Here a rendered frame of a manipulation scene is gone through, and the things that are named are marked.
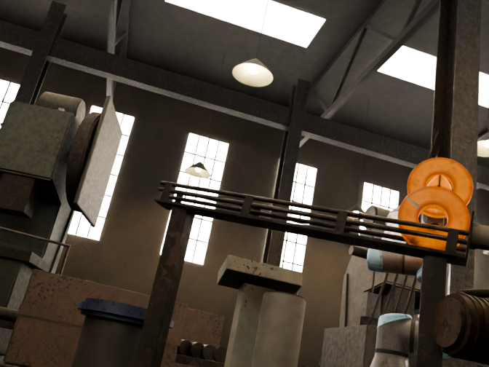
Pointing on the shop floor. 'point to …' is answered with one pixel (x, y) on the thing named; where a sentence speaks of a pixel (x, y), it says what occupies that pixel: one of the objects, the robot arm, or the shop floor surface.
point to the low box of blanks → (69, 320)
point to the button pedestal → (251, 301)
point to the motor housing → (463, 327)
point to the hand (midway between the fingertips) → (439, 180)
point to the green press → (49, 183)
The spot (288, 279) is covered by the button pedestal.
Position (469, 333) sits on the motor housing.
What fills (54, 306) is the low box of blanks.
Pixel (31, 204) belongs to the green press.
